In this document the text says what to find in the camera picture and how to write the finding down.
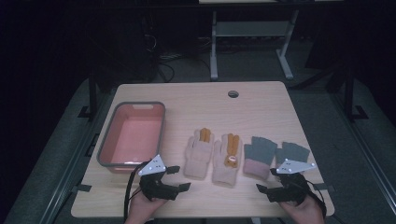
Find beige and orange knit glove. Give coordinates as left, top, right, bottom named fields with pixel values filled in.
left=212, top=133, right=243, bottom=188
left=183, top=127, right=215, bottom=180

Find grey glove with pink cuff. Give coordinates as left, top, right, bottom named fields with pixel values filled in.
left=243, top=135, right=278, bottom=181
left=275, top=141, right=311, bottom=170

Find person's right hand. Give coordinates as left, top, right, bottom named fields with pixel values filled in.
left=278, top=195, right=327, bottom=224

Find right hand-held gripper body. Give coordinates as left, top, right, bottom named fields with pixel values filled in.
left=266, top=158, right=318, bottom=206

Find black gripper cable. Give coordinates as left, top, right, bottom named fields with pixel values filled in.
left=306, top=181, right=329, bottom=218
left=123, top=161, right=148, bottom=222

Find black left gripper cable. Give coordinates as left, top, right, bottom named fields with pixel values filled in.
left=123, top=161, right=148, bottom=222

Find black metal stand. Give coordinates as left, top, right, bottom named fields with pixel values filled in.
left=343, top=65, right=370, bottom=122
left=78, top=74, right=99, bottom=121

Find pink basin with grey rim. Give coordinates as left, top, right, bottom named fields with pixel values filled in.
left=96, top=101, right=166, bottom=175

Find floor cables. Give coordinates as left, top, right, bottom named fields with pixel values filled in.
left=157, top=53, right=213, bottom=83

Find black table edge strap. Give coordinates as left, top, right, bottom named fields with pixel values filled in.
left=313, top=183, right=336, bottom=192
left=71, top=184, right=93, bottom=193

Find person's left hand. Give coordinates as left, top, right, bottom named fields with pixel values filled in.
left=124, top=187, right=169, bottom=224

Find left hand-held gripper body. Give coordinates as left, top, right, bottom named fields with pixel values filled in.
left=137, top=154, right=180, bottom=202

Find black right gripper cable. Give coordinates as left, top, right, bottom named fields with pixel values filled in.
left=306, top=181, right=329, bottom=218

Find grey metal desk frame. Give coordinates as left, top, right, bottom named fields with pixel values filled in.
left=209, top=8, right=301, bottom=81

